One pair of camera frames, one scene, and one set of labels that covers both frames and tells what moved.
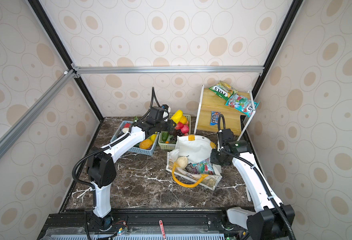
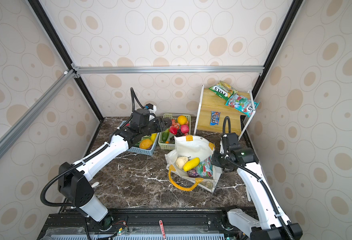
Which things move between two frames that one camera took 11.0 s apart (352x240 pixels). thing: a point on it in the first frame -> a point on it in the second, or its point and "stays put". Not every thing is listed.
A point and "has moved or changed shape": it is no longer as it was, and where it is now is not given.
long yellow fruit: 177,116 -> 191,164
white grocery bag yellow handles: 190,162 has moved or changed shape
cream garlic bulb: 182,161 stays put
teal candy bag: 205,167 stays put
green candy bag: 224,90 stays put
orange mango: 146,144 stays put
